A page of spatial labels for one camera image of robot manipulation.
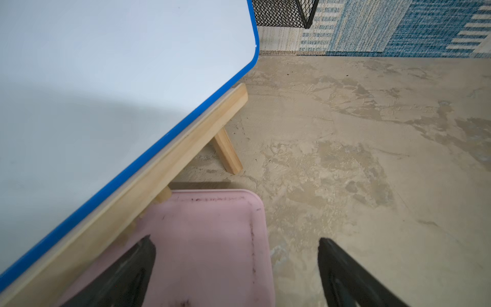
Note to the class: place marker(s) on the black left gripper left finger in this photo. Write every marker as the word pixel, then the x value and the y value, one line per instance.
pixel 124 283

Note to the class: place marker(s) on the pink plastic box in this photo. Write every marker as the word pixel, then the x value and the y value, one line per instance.
pixel 212 249

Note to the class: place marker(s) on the wooden easel stand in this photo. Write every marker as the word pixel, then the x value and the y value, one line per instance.
pixel 47 279

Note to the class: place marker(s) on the black wire mesh shelf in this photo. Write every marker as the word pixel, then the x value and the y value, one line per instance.
pixel 285 13

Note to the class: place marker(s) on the white board with blue edge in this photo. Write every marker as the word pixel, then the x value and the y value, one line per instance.
pixel 93 90

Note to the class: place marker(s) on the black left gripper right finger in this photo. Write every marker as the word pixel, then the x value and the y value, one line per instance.
pixel 346 283

